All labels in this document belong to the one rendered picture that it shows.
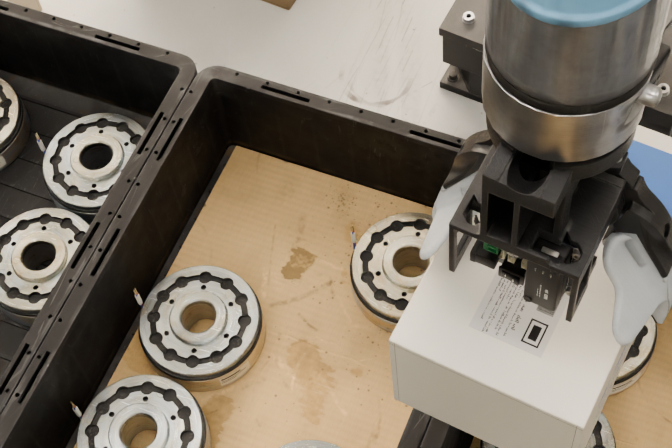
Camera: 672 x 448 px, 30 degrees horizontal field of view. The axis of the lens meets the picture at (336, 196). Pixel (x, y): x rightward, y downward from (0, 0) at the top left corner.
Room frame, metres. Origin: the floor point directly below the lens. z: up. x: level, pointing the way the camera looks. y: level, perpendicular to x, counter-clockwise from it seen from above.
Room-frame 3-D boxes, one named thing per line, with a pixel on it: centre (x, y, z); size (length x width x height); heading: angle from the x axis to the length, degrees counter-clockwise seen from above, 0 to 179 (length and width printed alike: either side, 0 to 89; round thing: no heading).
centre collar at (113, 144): (0.64, 0.21, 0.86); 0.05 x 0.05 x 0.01
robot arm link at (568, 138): (0.33, -0.11, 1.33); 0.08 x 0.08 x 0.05
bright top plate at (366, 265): (0.49, -0.05, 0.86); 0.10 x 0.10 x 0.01
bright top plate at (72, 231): (0.55, 0.26, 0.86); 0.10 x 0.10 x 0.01
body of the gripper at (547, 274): (0.32, -0.11, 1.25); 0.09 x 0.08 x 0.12; 145
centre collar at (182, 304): (0.47, 0.13, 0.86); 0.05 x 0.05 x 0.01
